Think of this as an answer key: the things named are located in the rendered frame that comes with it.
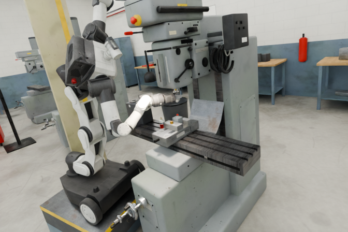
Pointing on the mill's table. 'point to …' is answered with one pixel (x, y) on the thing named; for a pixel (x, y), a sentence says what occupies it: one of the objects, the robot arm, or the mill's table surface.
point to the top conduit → (182, 9)
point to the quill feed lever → (186, 68)
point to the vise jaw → (173, 126)
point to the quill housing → (173, 62)
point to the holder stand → (147, 117)
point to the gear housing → (169, 30)
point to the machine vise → (169, 136)
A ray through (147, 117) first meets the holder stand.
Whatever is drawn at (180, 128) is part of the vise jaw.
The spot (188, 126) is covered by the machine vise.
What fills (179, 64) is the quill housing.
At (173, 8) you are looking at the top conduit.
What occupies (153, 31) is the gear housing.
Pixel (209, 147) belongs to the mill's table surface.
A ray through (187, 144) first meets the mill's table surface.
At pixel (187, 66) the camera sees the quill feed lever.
